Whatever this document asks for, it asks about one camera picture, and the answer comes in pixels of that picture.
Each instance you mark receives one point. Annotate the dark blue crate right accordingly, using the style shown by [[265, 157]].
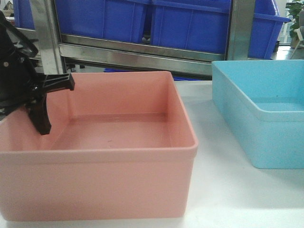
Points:
[[266, 27]]

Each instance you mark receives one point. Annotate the dark blue crate below shelf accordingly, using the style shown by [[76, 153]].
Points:
[[176, 76]]

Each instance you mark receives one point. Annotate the green potted plant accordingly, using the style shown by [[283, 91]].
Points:
[[294, 8]]

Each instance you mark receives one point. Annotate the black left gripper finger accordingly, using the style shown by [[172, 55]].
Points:
[[38, 114], [54, 83]]

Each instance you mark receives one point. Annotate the stainless steel shelf frame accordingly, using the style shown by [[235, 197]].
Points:
[[57, 49]]

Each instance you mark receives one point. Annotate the dark blue crate middle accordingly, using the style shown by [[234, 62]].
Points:
[[200, 25]]

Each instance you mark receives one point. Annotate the pink plastic box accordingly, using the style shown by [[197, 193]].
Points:
[[121, 146]]

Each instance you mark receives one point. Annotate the dark blue crate left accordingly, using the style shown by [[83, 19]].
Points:
[[22, 14]]

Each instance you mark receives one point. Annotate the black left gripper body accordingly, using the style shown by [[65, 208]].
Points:
[[18, 78]]

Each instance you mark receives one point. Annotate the light blue plastic box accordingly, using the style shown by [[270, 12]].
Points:
[[262, 101]]

